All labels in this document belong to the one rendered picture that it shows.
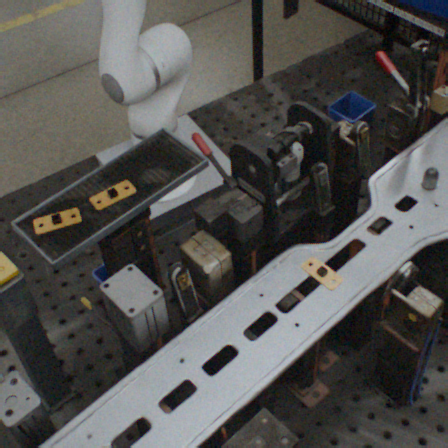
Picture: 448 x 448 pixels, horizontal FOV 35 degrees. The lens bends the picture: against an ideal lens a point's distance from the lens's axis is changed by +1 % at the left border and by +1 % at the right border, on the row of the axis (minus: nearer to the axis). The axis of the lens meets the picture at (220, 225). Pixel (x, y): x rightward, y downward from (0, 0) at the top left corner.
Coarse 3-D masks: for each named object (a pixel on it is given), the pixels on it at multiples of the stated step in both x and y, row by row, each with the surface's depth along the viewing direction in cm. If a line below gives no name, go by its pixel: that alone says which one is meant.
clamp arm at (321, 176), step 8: (312, 168) 144; (320, 168) 144; (312, 176) 145; (320, 176) 144; (312, 184) 146; (320, 184) 145; (328, 184) 148; (312, 192) 148; (320, 192) 147; (328, 192) 149; (312, 200) 150; (320, 200) 148; (328, 200) 150; (320, 208) 149
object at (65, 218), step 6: (72, 210) 131; (48, 216) 130; (54, 216) 129; (60, 216) 129; (66, 216) 130; (78, 216) 130; (36, 222) 130; (42, 222) 129; (48, 222) 129; (54, 222) 129; (60, 222) 129; (66, 222) 129; (72, 222) 129; (78, 222) 129; (36, 228) 129; (42, 228) 129; (48, 228) 128; (54, 228) 128; (60, 228) 129
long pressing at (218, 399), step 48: (432, 144) 160; (384, 192) 152; (432, 192) 151; (336, 240) 143; (384, 240) 143; (432, 240) 143; (240, 288) 137; (288, 288) 137; (336, 288) 136; (192, 336) 131; (240, 336) 130; (288, 336) 130; (144, 384) 125; (240, 384) 124; (96, 432) 120; (192, 432) 119
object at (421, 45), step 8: (424, 40) 150; (408, 48) 152; (416, 48) 149; (424, 48) 149; (432, 48) 148; (416, 56) 150; (424, 56) 152; (432, 56) 148; (416, 64) 151; (424, 64) 153; (416, 72) 152; (424, 72) 154; (416, 80) 154; (424, 80) 156; (416, 88) 155; (424, 88) 157; (416, 96) 156; (424, 96) 158; (416, 104) 158; (424, 104) 160
